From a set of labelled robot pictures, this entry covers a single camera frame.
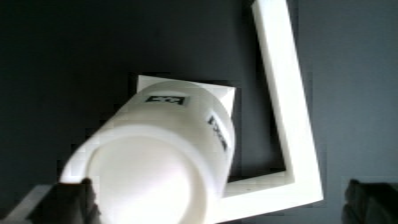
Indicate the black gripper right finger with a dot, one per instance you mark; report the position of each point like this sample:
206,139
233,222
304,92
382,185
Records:
370,203

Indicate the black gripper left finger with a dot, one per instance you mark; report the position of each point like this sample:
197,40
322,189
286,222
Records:
57,204

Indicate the white conical lamp shade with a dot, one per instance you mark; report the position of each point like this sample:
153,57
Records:
157,157

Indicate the white lamp base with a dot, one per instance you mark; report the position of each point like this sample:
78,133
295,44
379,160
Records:
221,91

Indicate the white U-shaped table fence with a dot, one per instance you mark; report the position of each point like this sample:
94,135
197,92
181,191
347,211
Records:
286,189

